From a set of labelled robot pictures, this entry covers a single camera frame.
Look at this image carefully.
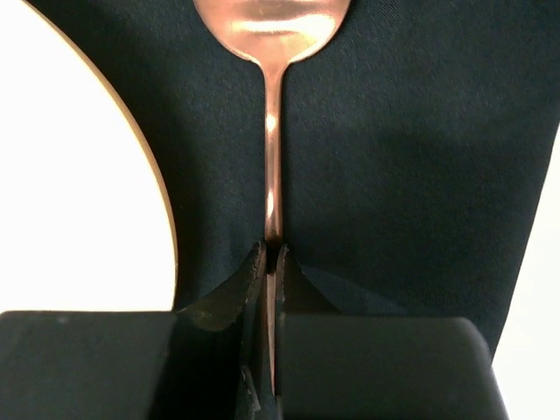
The black cloth placemat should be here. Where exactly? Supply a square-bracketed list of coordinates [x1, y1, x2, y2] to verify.
[36, 1, 559, 348]

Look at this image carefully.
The orange round plate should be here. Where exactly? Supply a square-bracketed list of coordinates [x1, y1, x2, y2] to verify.
[1, 1, 178, 312]

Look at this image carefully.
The copper spoon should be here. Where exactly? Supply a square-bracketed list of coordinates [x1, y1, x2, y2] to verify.
[194, 0, 350, 394]

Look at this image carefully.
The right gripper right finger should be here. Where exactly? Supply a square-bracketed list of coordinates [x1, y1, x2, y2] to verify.
[274, 248, 508, 419]

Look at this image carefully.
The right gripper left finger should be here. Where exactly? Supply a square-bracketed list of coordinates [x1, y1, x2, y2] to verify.
[1, 243, 266, 419]

